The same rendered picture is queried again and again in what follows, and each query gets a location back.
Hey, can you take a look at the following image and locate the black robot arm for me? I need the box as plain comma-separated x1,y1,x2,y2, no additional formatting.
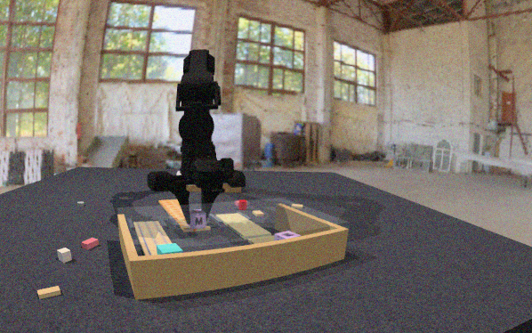
176,49,234,188

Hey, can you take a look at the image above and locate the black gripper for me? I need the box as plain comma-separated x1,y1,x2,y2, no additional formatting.
147,142,246,205

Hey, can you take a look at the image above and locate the cream strip with orange dots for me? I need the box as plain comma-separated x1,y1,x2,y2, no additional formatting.
158,199,180,206

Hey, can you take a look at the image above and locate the white cube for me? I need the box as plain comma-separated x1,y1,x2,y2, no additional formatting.
57,248,72,263

